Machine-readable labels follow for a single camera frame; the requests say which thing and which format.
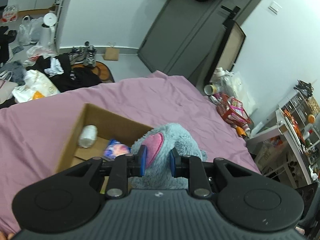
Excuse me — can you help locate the grey plush slipper pink heart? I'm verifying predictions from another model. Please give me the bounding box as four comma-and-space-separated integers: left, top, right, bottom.
129, 123, 207, 190

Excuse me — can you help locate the blue printed package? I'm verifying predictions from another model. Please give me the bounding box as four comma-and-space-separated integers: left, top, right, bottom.
103, 139, 131, 161

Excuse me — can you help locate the brown cardboard box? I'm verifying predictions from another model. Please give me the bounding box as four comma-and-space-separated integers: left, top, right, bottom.
55, 103, 153, 173

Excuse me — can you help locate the red basket with snacks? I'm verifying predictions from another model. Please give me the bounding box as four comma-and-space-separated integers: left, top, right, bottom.
216, 93, 251, 127

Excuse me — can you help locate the white plastic bag pile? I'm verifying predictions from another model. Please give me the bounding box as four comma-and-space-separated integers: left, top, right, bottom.
203, 67, 258, 111

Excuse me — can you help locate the pink bed sheet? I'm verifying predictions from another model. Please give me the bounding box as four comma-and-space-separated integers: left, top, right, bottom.
1, 72, 258, 234

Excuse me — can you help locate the white desk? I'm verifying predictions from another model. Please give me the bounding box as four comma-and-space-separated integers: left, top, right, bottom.
247, 90, 319, 189

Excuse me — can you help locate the small brown paper bag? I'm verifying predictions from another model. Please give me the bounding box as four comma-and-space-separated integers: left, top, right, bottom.
103, 42, 120, 61

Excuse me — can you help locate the pair of sneakers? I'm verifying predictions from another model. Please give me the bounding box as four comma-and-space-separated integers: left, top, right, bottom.
68, 41, 97, 68

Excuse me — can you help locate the grey door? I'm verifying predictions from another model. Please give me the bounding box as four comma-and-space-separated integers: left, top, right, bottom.
138, 0, 250, 79

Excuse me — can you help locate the clothes pile on floor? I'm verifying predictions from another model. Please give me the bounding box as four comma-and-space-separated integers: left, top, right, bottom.
1, 26, 102, 108

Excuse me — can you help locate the framed brown board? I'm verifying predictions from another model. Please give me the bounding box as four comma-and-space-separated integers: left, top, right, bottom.
204, 20, 246, 84

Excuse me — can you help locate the white humidifier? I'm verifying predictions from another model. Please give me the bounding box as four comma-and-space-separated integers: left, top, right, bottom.
39, 12, 57, 48

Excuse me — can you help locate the white plastic shopping bag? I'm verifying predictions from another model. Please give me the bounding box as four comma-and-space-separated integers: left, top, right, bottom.
17, 15, 43, 46

